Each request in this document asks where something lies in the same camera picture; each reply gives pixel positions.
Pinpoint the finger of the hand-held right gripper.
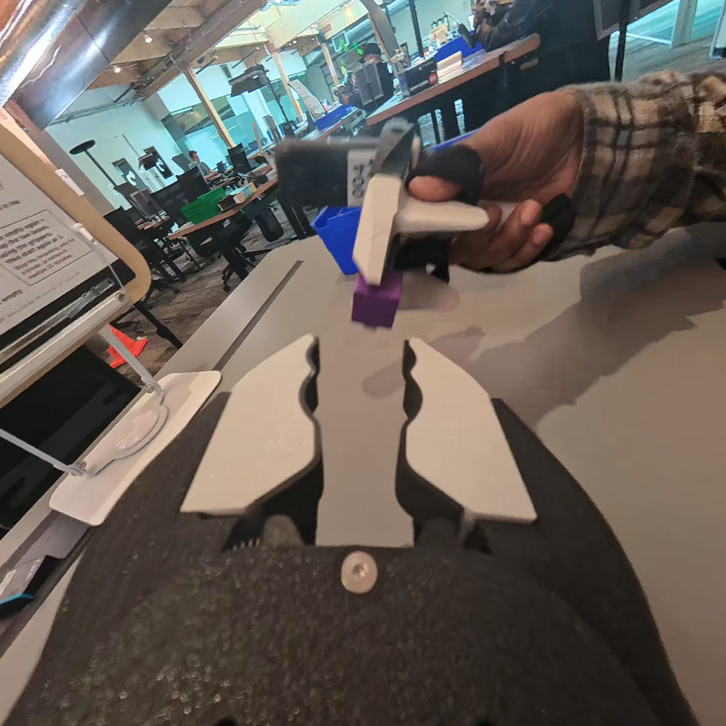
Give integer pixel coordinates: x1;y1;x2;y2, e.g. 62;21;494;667
352;173;410;286

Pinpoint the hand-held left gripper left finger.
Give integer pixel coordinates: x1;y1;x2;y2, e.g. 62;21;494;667
180;334;325;517

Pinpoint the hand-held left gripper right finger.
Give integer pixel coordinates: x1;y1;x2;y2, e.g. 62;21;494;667
396;337;538;542

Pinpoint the purple cube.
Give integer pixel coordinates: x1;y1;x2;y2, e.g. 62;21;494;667
351;271;403;330

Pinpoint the person's right hand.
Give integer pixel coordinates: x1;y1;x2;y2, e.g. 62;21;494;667
408;91;585;272

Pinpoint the white tablet stand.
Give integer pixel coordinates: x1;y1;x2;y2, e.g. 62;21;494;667
0;323;223;525

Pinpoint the black studio light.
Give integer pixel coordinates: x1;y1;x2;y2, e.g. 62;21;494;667
228;64;268;97

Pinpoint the green plastic crate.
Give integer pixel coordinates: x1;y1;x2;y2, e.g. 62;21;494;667
180;189;225;223

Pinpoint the wooden desk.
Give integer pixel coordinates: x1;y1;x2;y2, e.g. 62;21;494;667
366;34;542;143
167;176;284;290

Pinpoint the black cardboard box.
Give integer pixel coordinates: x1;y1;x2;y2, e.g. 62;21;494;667
405;59;439;94

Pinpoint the orange traffic cone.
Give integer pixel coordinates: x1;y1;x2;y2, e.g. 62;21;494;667
107;325;149;369

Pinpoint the black floor lamp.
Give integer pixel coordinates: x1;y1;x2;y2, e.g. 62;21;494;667
69;139;114;211

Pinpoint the wood-framed instruction board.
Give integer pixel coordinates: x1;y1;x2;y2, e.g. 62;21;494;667
0;116;153;398

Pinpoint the small black blue-edged device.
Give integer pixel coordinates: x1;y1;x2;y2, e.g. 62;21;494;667
0;558;46;619

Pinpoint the silver ventilation duct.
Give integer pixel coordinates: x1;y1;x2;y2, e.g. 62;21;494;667
0;0;171;109

